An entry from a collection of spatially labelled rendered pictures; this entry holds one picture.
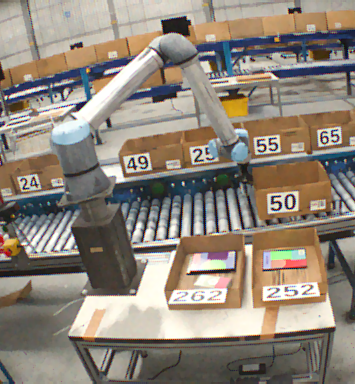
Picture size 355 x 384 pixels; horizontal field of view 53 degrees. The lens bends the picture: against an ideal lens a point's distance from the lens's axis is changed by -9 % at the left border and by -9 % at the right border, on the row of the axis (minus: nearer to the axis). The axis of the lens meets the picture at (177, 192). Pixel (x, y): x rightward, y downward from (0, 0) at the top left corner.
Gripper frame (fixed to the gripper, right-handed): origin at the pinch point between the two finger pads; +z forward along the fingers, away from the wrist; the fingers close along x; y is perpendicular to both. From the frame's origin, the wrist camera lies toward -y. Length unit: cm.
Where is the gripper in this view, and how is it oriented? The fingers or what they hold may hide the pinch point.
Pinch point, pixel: (246, 193)
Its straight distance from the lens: 216.8
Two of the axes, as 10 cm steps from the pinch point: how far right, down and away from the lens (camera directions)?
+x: 9.8, -1.4, -1.2
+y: -0.5, 4.2, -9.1
